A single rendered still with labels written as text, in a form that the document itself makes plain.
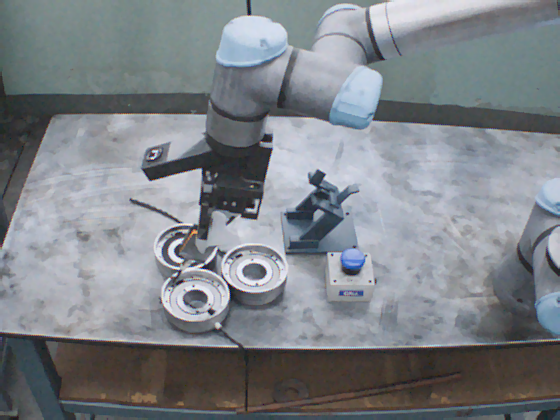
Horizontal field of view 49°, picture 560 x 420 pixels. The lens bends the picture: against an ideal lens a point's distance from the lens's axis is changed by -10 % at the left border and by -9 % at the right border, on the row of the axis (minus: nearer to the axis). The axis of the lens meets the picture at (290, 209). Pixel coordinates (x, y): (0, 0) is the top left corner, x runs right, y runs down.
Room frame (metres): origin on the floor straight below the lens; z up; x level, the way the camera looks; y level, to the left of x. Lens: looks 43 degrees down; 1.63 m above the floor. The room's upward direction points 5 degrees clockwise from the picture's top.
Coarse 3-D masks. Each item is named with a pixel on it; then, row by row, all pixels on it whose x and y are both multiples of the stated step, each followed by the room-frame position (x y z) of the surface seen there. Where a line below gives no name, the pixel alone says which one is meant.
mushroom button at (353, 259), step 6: (342, 252) 0.73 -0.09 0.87; (348, 252) 0.73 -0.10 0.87; (354, 252) 0.73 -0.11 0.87; (360, 252) 0.73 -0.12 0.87; (342, 258) 0.72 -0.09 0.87; (348, 258) 0.72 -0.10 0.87; (354, 258) 0.72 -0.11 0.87; (360, 258) 0.72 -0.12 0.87; (342, 264) 0.71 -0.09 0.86; (348, 264) 0.71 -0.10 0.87; (354, 264) 0.71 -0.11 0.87; (360, 264) 0.71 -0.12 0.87
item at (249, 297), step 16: (224, 256) 0.73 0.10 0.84; (240, 256) 0.75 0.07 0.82; (272, 256) 0.75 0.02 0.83; (224, 272) 0.70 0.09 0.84; (240, 272) 0.71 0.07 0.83; (256, 272) 0.73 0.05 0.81; (272, 272) 0.71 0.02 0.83; (240, 288) 0.66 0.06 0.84; (272, 288) 0.67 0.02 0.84; (256, 304) 0.66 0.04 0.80
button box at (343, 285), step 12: (336, 252) 0.75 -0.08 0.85; (336, 264) 0.73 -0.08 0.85; (336, 276) 0.70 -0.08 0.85; (348, 276) 0.70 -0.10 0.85; (360, 276) 0.71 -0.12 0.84; (372, 276) 0.71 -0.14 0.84; (336, 288) 0.68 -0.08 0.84; (348, 288) 0.69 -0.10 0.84; (360, 288) 0.69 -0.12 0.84; (372, 288) 0.69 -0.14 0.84; (336, 300) 0.69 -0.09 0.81; (348, 300) 0.69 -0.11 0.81; (360, 300) 0.69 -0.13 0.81
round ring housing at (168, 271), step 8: (184, 224) 0.79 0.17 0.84; (192, 224) 0.79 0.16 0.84; (168, 232) 0.77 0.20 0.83; (176, 232) 0.78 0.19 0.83; (184, 232) 0.78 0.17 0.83; (160, 240) 0.76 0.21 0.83; (160, 248) 0.74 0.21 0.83; (176, 248) 0.75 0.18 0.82; (216, 248) 0.74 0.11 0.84; (160, 256) 0.72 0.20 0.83; (176, 256) 0.75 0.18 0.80; (216, 256) 0.74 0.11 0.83; (160, 264) 0.70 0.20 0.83; (208, 264) 0.71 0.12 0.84; (168, 272) 0.69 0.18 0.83; (176, 272) 0.69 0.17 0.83
